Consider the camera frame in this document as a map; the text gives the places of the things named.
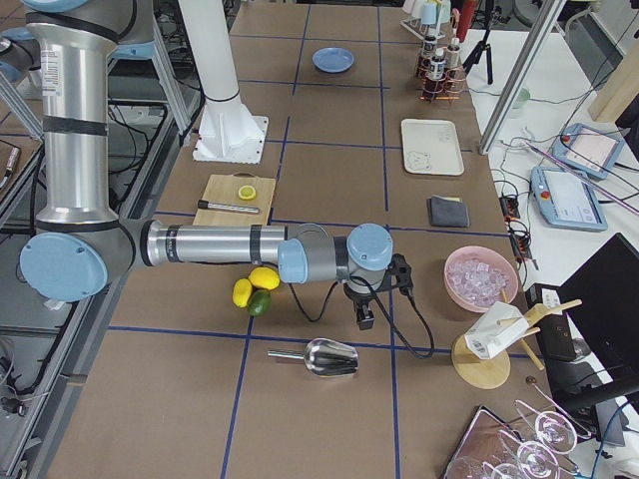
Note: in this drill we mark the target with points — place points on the green lime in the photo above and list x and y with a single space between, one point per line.
259 302

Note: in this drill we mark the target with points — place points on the black monitor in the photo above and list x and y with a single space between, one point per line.
607 319

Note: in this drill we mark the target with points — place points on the blue ceramic plate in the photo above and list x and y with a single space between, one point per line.
333 60

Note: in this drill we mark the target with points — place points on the black camera tripod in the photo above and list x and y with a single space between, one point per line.
483 48

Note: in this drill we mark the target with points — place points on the wine glass right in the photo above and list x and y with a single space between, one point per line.
550 428

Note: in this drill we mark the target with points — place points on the wooden cup stand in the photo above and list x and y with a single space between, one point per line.
492 373

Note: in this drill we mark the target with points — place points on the pink bowl of ice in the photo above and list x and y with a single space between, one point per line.
476 277

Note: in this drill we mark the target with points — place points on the red bottle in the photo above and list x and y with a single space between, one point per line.
466 18

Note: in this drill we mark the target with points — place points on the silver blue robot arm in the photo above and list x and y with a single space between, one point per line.
81 244

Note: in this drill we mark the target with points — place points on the metal ice scoop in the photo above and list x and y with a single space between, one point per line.
324 357

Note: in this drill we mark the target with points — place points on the lemon slice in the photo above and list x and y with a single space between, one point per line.
247 193

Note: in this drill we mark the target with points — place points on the cream bear tray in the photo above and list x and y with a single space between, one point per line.
430 147

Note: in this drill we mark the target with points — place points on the white paper carton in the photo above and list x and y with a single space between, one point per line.
495 330

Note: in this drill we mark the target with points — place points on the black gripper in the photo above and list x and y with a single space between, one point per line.
360 297

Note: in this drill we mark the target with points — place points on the blue teach pendant near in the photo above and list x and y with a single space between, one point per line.
566 201

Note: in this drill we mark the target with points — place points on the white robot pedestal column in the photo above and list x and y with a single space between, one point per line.
228 132

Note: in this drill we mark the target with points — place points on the aluminium frame post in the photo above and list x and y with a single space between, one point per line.
535 39

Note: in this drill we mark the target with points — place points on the wooden cutting board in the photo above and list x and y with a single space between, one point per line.
225 190

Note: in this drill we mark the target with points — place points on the folded grey cloth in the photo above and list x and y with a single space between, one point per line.
447 213

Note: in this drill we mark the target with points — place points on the pastel cups on rack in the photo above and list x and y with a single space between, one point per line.
428 12

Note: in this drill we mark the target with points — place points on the wine glass left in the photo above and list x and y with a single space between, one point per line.
502 471

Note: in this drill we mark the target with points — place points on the blue teach pendant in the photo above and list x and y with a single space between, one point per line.
588 150
566 201

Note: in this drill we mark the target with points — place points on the large yellow lemon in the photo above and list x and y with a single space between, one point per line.
264 278

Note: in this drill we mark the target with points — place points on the silver black bar tool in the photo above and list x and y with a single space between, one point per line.
211 206

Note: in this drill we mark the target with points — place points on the wine glass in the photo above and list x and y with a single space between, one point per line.
502 471
550 428
532 458

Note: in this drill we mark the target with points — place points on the orange circuit board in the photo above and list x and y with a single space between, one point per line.
510 208

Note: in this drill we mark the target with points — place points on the blue teach pendant far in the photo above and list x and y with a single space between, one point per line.
588 150

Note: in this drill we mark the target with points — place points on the copper bottle rack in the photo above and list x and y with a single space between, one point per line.
439 69

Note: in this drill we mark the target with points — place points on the wine glass middle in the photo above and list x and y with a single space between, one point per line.
532 458

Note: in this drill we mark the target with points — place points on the small yellow lemon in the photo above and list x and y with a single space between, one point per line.
242 292

